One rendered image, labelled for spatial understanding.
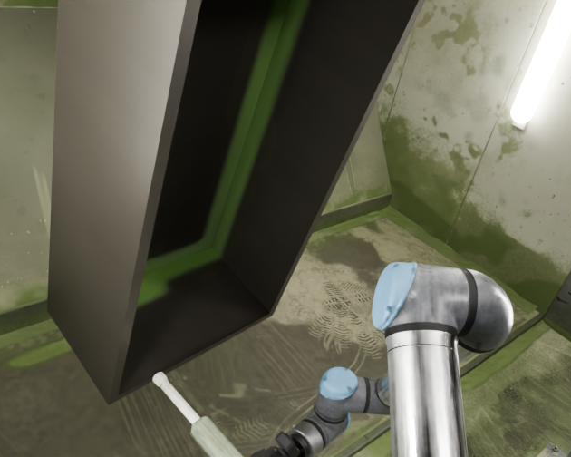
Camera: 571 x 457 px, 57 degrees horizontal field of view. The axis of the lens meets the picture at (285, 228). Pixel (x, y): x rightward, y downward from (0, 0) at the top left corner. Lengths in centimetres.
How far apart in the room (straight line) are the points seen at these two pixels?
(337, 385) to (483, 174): 188
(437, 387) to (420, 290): 15
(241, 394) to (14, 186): 117
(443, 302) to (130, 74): 62
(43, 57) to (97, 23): 140
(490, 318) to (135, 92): 68
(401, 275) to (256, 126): 85
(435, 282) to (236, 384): 136
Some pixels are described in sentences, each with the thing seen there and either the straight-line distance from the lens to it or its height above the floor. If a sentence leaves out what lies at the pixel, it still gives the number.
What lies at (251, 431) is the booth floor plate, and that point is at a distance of 201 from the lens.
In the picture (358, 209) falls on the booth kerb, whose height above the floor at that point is 13.
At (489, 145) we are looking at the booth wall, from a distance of 297.
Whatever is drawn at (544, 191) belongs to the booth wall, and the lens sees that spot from 288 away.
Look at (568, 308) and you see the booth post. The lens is 301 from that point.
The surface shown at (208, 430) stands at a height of 56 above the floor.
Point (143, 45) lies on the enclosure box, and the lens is 87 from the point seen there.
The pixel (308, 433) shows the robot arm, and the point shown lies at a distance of 144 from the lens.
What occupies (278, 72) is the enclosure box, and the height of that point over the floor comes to 124.
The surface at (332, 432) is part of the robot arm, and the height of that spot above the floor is 50.
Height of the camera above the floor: 167
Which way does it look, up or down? 33 degrees down
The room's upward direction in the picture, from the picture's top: 12 degrees clockwise
